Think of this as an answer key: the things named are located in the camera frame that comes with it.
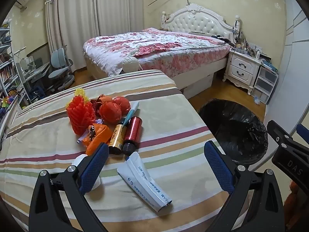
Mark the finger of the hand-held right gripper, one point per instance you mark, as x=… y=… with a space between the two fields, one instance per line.
x=277 y=133
x=303 y=131

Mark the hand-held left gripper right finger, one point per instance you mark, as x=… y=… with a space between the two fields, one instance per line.
x=218 y=164

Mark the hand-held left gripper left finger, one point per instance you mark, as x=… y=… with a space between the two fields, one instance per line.
x=93 y=171

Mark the white tissue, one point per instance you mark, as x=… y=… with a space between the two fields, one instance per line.
x=77 y=160

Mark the bin with black liner bag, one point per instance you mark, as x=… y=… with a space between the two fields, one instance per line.
x=231 y=130

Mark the orange plastic bag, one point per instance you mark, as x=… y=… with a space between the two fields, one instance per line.
x=101 y=133

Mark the gold bottle with black cap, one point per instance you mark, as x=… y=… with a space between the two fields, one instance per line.
x=117 y=137

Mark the white foil packet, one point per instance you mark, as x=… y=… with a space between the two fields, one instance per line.
x=142 y=178

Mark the shiny red bottle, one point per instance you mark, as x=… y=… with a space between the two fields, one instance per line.
x=132 y=135

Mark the white and teal tube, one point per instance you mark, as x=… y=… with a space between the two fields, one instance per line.
x=129 y=118

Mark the yellow foam net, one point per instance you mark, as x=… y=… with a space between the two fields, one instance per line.
x=80 y=94

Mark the person's right forearm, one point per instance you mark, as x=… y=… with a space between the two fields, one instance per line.
x=295 y=198

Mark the crumpled plastic bottle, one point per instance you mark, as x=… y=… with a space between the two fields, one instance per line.
x=256 y=100

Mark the clear plastic drawer unit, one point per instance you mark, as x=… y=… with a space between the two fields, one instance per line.
x=264 y=82

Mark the stack of blue books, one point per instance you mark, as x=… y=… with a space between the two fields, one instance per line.
x=269 y=64

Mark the white nightstand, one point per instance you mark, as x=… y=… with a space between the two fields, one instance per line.
x=242 y=66

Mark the white wardrobe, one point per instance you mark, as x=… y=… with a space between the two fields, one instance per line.
x=289 y=53

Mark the white box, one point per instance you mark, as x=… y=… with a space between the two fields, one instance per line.
x=198 y=85

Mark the striped bed sheet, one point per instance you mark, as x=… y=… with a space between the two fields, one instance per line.
x=157 y=96

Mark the clutter of small bottles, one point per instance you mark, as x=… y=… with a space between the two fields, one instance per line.
x=246 y=46

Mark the blue plastic stool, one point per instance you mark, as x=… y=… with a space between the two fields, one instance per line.
x=38 y=91

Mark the dark clothing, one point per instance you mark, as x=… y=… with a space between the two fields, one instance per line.
x=221 y=40

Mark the pile of colourful toys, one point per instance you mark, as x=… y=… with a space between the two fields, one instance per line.
x=4 y=102

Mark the white round bedpost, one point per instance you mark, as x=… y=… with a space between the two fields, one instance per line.
x=130 y=64

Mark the grey study desk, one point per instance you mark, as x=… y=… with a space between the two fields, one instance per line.
x=36 y=70

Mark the grey-blue desk chair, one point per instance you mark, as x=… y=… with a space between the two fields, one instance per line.
x=60 y=53

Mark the white bookshelf with books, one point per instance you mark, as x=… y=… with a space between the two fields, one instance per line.
x=7 y=72

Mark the floral quilt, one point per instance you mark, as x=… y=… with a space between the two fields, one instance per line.
x=149 y=46

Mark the white tufted headboard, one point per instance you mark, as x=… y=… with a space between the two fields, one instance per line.
x=195 y=20

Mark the beige curtains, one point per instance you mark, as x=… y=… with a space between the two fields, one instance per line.
x=108 y=17

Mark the white air conditioner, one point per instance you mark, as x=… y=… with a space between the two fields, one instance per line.
x=23 y=1

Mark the white bed frame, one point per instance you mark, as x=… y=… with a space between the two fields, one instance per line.
x=202 y=72

